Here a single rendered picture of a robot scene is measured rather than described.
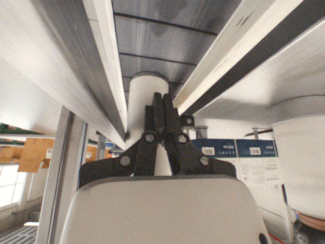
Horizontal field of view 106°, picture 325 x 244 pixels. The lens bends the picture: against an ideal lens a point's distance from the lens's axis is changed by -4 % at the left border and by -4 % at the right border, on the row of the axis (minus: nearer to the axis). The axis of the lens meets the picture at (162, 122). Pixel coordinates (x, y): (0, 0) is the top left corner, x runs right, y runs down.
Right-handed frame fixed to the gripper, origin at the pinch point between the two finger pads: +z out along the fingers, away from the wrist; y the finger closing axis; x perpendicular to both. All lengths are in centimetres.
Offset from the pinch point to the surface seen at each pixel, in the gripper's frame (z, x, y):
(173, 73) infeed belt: 6.7, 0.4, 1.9
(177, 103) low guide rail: 5.2, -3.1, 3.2
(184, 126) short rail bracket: 7.1, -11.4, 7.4
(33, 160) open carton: 45, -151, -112
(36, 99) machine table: 19.8, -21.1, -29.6
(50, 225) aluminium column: -8.1, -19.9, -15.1
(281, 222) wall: -75, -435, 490
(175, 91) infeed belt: 8.1, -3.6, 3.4
